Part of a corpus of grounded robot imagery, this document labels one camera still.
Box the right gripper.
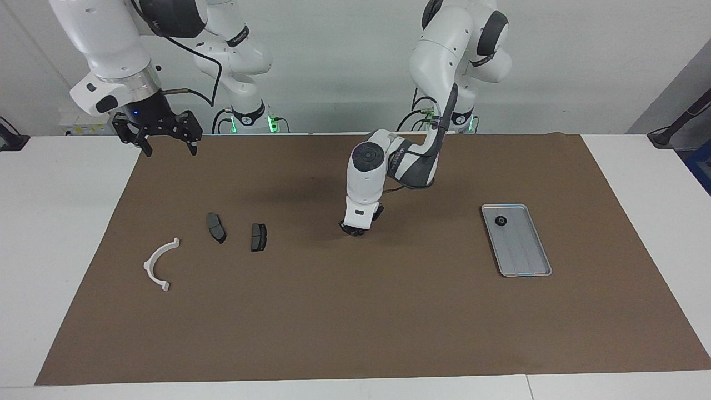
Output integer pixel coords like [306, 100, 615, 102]
[112, 88, 203, 158]

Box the grey metal tray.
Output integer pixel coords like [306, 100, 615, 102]
[480, 203, 553, 278]

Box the black stand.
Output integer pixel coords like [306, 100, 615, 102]
[0, 116, 30, 152]
[647, 88, 711, 148]

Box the black cable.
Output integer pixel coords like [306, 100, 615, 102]
[212, 108, 235, 134]
[131, 0, 223, 108]
[382, 83, 460, 193]
[396, 96, 440, 132]

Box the white curved plastic bracket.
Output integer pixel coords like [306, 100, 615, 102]
[143, 237, 182, 293]

